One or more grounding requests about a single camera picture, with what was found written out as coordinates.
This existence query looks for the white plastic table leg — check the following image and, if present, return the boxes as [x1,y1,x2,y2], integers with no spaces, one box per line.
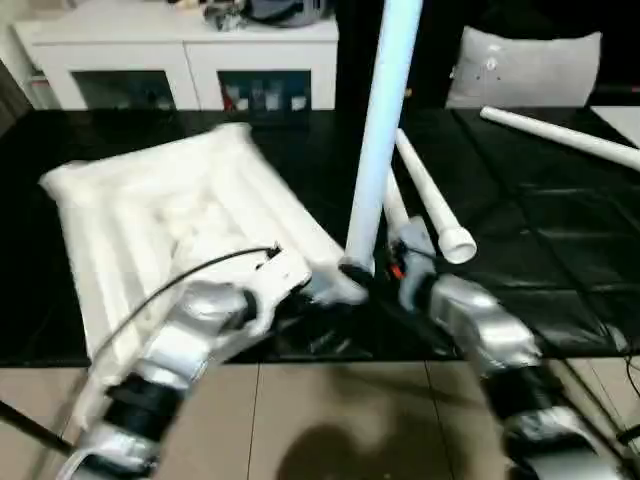
[394,127,477,266]
[478,104,640,172]
[382,169,417,237]
[343,0,420,274]

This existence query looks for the white plastic table top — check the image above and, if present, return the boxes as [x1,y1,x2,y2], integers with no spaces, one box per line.
[38,122,371,432]

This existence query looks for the black padded mat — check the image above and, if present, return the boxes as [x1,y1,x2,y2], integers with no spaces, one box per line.
[0,107,640,369]

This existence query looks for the black cabinet with yellow label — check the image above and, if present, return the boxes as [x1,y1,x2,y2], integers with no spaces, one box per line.
[333,0,467,112]

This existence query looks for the grey pillow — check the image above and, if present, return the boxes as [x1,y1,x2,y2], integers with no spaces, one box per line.
[445,24,605,110]

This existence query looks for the white flat board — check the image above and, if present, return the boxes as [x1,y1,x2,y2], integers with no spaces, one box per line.
[589,104,640,150]

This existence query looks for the dark round object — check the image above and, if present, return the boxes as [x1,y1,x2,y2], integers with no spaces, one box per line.
[248,0,337,27]

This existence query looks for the white cabinet with glass doors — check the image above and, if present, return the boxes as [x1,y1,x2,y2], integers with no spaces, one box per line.
[12,8,342,112]

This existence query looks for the grey curtain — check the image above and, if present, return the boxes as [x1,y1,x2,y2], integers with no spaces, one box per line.
[0,58,32,137]

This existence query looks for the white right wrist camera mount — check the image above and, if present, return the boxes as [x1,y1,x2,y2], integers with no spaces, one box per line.
[393,216,440,312]

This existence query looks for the black tangled straps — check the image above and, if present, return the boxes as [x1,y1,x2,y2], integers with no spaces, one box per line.
[203,3,252,32]

